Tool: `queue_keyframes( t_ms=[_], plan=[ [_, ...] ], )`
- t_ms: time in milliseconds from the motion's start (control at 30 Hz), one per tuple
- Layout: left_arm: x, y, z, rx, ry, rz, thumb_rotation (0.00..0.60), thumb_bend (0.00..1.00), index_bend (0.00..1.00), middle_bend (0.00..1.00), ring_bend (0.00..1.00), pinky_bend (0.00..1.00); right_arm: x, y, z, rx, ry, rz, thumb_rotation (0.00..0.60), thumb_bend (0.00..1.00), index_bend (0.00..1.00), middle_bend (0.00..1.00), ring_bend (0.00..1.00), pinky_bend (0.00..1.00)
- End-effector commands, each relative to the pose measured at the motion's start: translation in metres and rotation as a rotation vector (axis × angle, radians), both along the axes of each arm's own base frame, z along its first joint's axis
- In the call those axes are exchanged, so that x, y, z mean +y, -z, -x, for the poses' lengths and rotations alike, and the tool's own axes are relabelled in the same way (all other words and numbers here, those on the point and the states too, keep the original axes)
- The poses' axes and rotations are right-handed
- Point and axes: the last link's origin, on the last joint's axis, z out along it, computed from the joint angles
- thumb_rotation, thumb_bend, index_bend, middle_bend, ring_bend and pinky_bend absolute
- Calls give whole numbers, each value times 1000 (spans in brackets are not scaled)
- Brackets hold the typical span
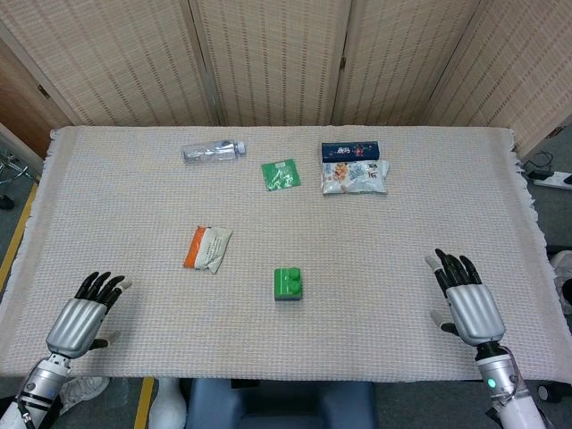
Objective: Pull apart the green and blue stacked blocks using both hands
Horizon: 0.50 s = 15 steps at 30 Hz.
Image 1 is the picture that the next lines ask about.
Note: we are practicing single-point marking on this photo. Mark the beige woven tablecloth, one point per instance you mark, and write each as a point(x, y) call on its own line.
point(357, 268)

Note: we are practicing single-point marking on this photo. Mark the white printed snack bag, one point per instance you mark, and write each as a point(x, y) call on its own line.
point(355, 176)

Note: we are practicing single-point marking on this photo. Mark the brown wooden panel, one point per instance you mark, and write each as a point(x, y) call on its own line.
point(22, 103)

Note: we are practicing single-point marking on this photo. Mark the beige woven screen panel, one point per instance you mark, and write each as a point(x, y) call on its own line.
point(402, 58)
point(272, 58)
point(527, 67)
point(111, 58)

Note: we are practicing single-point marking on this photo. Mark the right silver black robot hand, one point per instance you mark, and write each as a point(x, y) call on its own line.
point(473, 313)

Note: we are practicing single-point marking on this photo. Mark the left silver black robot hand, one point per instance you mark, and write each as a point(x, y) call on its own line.
point(73, 326)

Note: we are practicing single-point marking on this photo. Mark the chrome chair base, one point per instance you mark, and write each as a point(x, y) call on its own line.
point(13, 172)

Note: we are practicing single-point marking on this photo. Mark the black power adapter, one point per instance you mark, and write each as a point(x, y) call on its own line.
point(538, 169)

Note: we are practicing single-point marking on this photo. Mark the clear plastic water bottle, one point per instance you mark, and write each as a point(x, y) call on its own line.
point(207, 152)

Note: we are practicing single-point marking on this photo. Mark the white robot body column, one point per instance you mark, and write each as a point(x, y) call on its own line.
point(169, 404)

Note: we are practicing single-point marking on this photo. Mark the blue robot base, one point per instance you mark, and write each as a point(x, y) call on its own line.
point(277, 406)

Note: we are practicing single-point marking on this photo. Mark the green square sachet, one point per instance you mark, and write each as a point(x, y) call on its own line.
point(280, 175)

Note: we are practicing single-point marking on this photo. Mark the orange and white packet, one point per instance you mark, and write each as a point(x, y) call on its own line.
point(207, 250)

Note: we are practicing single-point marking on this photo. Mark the white power strip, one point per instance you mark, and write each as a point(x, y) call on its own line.
point(554, 180)

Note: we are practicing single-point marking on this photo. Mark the dark blue rectangular box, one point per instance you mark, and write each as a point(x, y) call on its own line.
point(350, 152)

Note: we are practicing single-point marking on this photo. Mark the green toy block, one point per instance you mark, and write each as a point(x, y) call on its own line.
point(288, 281)

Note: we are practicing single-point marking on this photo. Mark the white sneaker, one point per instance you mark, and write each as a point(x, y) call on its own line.
point(85, 391)

